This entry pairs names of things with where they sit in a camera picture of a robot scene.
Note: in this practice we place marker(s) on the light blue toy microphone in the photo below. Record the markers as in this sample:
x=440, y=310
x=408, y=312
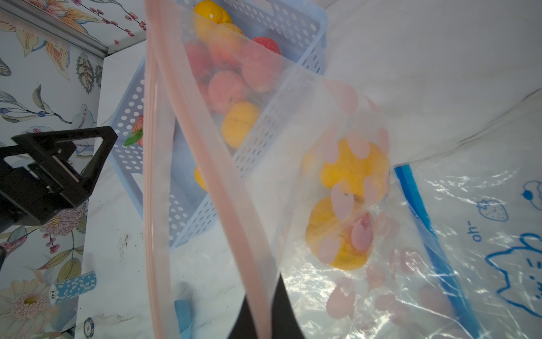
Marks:
x=184, y=318

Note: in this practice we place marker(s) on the yellow peach top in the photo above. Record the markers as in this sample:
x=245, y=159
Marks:
x=207, y=15

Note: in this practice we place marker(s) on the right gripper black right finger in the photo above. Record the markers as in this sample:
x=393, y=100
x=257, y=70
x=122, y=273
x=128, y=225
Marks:
x=284, y=324

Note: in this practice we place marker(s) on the clear pink zip-top bag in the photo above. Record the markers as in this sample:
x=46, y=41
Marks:
x=192, y=177

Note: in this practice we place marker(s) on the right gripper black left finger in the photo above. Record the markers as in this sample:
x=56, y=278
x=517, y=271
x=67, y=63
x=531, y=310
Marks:
x=244, y=326

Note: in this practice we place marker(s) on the pink peach with leaf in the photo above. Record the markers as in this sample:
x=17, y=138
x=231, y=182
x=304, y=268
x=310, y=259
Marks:
x=136, y=136

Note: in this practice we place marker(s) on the clear blue zip-top bag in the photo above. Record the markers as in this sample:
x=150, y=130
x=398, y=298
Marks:
x=478, y=211

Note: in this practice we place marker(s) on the orange red peach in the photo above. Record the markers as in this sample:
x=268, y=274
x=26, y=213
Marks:
x=225, y=46

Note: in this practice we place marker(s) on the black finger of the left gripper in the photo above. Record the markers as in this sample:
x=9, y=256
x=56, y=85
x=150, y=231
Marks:
x=37, y=181

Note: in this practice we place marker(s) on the blue patterned poker chip stack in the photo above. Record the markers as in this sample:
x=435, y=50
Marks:
x=73, y=287

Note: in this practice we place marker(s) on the pink peach centre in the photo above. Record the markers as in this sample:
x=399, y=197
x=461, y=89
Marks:
x=226, y=88

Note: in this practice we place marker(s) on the yellow peach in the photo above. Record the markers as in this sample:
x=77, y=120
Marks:
x=355, y=238
x=239, y=122
x=352, y=173
x=207, y=15

